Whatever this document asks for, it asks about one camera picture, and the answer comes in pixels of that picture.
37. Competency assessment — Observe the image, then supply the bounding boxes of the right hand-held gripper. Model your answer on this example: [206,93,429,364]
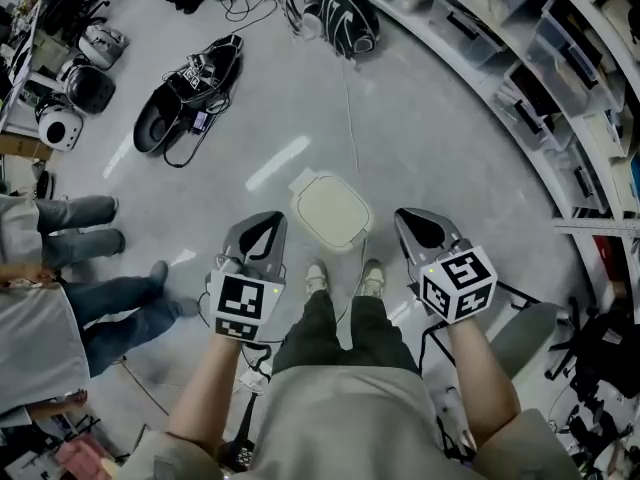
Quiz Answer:
[393,207,498,325]

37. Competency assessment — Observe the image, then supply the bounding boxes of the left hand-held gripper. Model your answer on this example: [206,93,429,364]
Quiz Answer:
[207,211,289,345]

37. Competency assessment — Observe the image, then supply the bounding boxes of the cream trash bin lid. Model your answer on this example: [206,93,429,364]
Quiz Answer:
[296,174,373,248]

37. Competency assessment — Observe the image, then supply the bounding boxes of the cream trash bin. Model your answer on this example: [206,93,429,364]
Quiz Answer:
[288,167,376,255]

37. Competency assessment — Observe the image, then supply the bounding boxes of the person's left forearm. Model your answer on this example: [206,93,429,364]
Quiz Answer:
[166,330,262,463]

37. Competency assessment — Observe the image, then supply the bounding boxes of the person's right forearm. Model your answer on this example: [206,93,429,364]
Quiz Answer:
[443,311,522,450]

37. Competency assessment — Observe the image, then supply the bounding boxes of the open black shell case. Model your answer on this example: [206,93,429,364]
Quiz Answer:
[131,34,246,155]

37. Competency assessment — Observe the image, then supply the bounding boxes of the person's left beige shoe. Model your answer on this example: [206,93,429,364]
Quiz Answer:
[304,259,332,297]

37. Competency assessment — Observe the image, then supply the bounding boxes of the person's beige shoe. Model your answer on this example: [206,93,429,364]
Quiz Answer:
[360,258,387,300]
[304,259,332,297]

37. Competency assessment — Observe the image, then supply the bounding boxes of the person's right beige shoe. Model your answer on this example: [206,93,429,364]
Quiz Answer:
[360,258,387,300]

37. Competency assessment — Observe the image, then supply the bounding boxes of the grey oval seat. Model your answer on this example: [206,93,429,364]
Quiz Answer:
[491,301,559,380]

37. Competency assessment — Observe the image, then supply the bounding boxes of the person's black trousers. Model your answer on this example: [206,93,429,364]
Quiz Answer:
[271,289,422,377]

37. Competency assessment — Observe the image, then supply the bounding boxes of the white power strip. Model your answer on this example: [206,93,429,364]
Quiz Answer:
[238,366,267,395]

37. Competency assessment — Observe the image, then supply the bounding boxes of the aluminium profile bar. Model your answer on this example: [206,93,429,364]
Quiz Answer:
[553,217,640,235]

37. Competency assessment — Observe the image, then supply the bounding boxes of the black office chair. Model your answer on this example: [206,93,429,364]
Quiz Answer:
[546,296,640,405]

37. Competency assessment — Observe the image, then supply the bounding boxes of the person's beige shirt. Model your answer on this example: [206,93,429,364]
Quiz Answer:
[118,365,592,480]

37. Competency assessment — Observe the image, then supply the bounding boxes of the white storage shelf rack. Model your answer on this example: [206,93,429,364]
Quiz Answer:
[349,0,640,319]

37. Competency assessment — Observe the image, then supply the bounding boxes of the black and white shell case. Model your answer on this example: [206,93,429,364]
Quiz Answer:
[284,0,382,60]

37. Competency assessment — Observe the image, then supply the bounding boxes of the cardboard box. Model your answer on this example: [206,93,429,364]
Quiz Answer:
[0,132,55,163]

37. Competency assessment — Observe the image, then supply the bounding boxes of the pink bag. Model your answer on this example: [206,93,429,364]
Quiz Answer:
[56,439,110,480]

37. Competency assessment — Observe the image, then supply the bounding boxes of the cluttered work table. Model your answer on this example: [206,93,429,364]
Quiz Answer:
[0,0,47,134]

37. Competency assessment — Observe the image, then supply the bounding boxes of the thin white cable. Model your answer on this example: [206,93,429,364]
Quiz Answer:
[335,56,371,337]

